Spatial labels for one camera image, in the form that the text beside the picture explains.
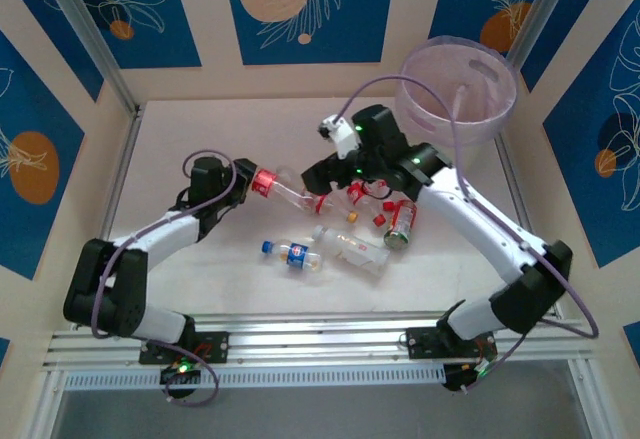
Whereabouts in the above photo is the red and green labelled bottle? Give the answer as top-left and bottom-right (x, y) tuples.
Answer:
(382, 198), (419, 251)

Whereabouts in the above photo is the clear bottle blue cap blue label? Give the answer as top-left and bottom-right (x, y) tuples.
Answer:
(261, 238), (325, 278)

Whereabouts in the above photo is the clear bottle with white cap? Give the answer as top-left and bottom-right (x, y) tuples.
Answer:
(311, 223), (392, 279)

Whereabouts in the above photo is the translucent purple round bin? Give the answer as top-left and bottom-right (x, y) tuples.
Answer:
(397, 34), (519, 148)

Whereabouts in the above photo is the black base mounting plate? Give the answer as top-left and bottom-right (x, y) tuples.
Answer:
(138, 331), (231, 366)
(403, 326), (451, 360)

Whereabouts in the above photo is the small circuit board with LED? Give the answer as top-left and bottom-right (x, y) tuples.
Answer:
(158, 356), (204, 386)
(442, 358), (496, 393)

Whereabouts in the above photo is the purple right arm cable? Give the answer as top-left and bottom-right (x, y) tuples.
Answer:
(337, 74), (600, 390)

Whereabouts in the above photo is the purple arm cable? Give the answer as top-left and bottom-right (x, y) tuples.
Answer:
(337, 74), (600, 390)
(89, 150), (239, 339)

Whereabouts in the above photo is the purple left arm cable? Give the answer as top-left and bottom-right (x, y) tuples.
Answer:
(89, 150), (239, 339)

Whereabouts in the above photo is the aluminium frame post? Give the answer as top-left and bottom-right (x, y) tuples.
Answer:
(506, 0), (586, 68)
(37, 0), (145, 116)

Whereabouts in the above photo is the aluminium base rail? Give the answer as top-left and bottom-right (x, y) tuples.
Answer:
(42, 311), (596, 375)

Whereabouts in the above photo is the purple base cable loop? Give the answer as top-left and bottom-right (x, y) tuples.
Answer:
(163, 343), (221, 407)

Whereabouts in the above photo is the white slotted cable duct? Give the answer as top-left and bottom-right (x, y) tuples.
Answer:
(63, 362), (447, 391)

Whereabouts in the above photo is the aluminium frame leg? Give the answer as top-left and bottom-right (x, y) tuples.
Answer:
(567, 356), (604, 439)
(27, 366), (69, 439)

